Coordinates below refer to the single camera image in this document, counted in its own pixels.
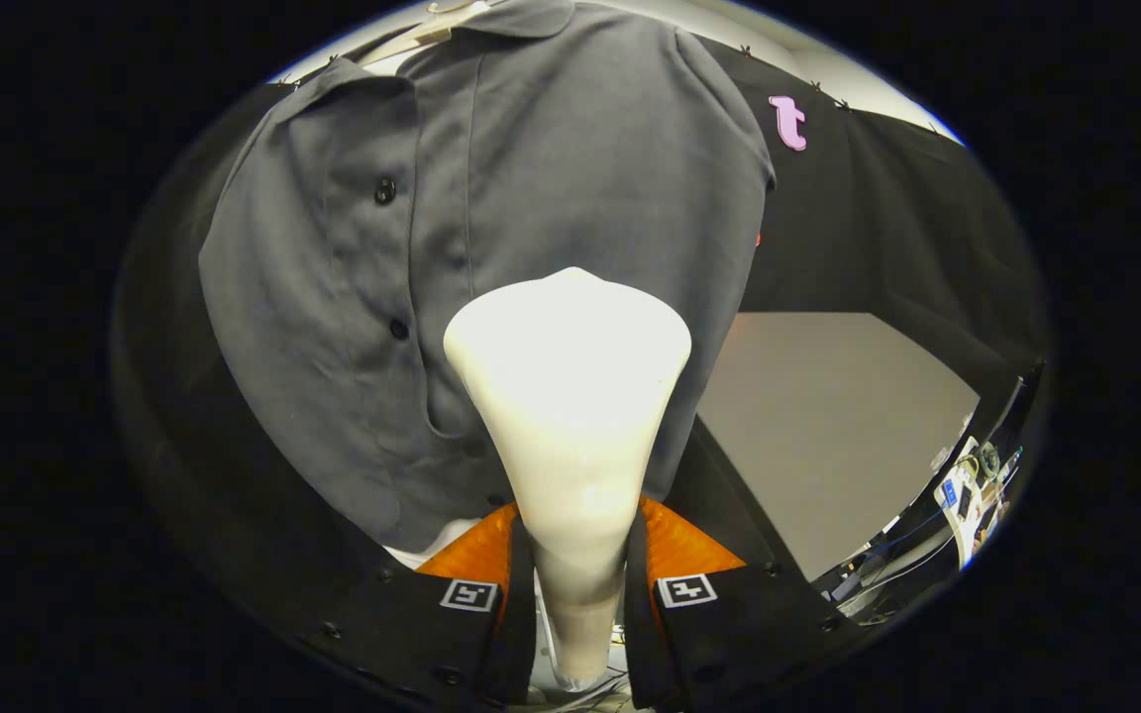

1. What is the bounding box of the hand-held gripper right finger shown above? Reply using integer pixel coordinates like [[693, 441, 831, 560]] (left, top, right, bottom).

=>
[[625, 495, 869, 712]]

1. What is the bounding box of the cream mannequin torso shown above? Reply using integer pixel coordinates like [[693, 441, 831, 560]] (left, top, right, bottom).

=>
[[358, 0, 502, 70]]

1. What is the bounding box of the grey button-up shirt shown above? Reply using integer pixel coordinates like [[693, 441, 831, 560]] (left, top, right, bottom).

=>
[[198, 0, 778, 554]]

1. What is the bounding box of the white garment steamer head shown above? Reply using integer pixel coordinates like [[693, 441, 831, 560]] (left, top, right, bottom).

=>
[[443, 266, 692, 691]]

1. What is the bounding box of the black backdrop cloth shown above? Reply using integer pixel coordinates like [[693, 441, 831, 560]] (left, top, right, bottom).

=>
[[113, 35, 1047, 674]]

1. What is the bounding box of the row of black cloth clips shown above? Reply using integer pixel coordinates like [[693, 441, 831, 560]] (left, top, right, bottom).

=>
[[739, 45, 938, 135]]

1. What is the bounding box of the grey cabinet with drawers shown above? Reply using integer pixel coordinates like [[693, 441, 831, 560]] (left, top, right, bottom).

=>
[[694, 312, 981, 582]]

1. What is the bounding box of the white device with cables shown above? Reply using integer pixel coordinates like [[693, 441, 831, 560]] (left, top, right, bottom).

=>
[[932, 436, 1022, 570]]

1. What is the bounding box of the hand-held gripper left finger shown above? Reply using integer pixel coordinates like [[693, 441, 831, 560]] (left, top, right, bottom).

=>
[[313, 500, 537, 713]]

